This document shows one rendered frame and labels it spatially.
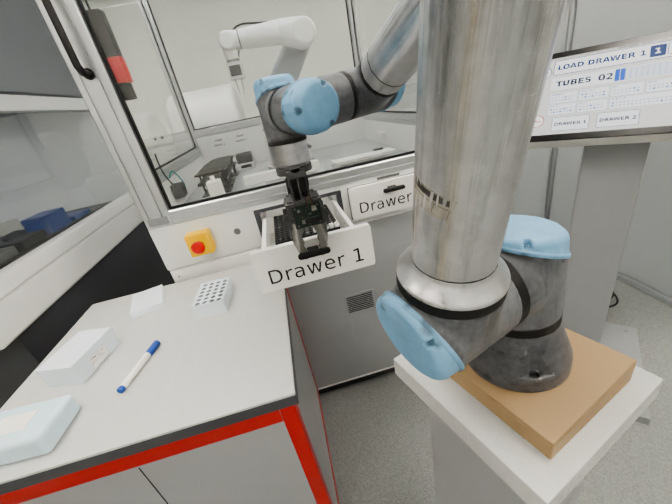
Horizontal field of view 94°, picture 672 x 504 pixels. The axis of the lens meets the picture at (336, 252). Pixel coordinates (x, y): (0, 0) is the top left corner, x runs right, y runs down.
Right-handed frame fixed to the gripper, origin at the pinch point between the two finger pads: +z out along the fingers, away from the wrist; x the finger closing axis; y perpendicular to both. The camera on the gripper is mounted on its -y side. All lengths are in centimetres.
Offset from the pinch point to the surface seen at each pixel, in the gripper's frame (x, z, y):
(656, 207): 166, 45, -47
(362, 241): 12.0, 1.6, -1.3
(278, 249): -7.7, -1.8, -1.3
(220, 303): -26.4, 11.6, -7.3
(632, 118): 96, -10, -12
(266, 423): -17.0, 21.1, 23.9
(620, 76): 100, -20, -20
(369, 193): 23.8, 0.5, -33.3
